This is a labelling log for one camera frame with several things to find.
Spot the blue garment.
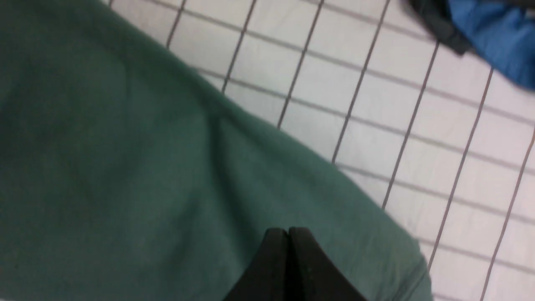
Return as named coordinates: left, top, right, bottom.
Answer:
left=448, top=0, right=535, bottom=91

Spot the dark grey garment pile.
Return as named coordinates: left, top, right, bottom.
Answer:
left=408, top=0, right=473, bottom=55

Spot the green long-sleeved shirt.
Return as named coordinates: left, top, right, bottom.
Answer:
left=0, top=0, right=433, bottom=301

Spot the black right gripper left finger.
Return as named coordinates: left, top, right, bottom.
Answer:
left=224, top=228, right=289, bottom=301

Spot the white grid-patterned tablecloth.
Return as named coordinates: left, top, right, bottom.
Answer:
left=105, top=0, right=534, bottom=301

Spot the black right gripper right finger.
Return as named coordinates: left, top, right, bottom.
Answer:
left=286, top=227, right=365, bottom=301

